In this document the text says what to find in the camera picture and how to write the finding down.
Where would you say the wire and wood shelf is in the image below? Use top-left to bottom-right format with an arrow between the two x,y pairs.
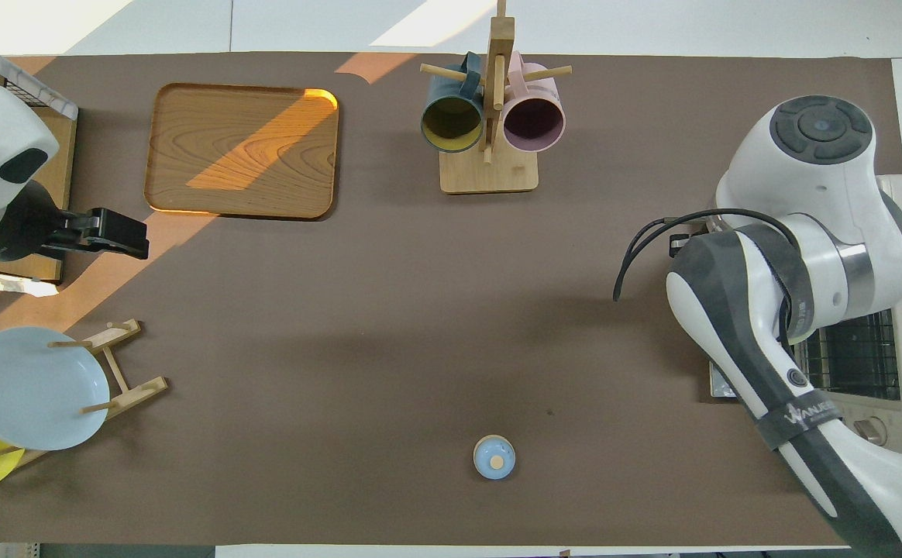
0,31 -> 80,299

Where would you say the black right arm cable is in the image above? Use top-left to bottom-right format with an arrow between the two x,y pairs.
613,208 -> 802,303

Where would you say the pink mug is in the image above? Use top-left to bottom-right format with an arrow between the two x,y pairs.
501,52 -> 566,153

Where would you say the dark blue mug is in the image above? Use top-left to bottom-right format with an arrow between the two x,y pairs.
420,52 -> 487,153

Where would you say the blue call bell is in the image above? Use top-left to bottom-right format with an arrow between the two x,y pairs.
473,434 -> 517,481

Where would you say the brown table mat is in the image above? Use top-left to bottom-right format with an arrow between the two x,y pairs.
0,52 -> 902,547

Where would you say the wooden tray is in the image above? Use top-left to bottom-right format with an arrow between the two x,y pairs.
143,83 -> 340,222

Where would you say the wooden plate rack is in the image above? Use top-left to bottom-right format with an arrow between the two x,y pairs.
0,318 -> 170,470

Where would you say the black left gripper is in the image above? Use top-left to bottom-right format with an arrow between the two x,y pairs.
0,180 -> 150,263

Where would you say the wooden mug rack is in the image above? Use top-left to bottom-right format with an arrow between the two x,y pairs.
420,0 -> 573,195

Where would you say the light blue plate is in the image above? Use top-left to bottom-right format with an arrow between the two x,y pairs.
0,325 -> 111,452

